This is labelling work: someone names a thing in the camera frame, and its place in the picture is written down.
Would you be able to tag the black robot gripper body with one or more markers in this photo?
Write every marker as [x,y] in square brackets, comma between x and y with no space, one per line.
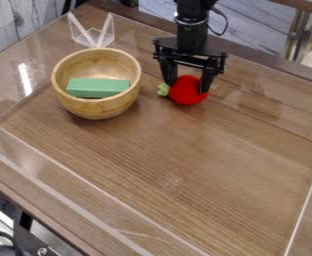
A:
[206,56]

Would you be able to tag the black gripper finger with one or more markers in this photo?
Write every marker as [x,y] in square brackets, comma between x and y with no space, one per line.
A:
[168,68]
[206,79]

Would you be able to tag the red plush fruit green leaf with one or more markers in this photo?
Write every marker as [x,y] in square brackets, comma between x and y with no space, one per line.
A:
[182,92]

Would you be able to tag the wooden bowl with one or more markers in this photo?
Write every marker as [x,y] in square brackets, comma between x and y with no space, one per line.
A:
[102,63]

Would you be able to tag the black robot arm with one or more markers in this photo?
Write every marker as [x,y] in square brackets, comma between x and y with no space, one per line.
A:
[188,48]

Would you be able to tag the green rectangular block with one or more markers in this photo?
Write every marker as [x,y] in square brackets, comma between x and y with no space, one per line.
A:
[96,88]

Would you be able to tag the metal table leg background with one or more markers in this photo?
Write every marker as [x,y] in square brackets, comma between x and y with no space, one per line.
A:
[299,39]

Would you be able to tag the black table frame bracket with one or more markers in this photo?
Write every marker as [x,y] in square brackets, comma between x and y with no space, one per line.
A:
[29,245]

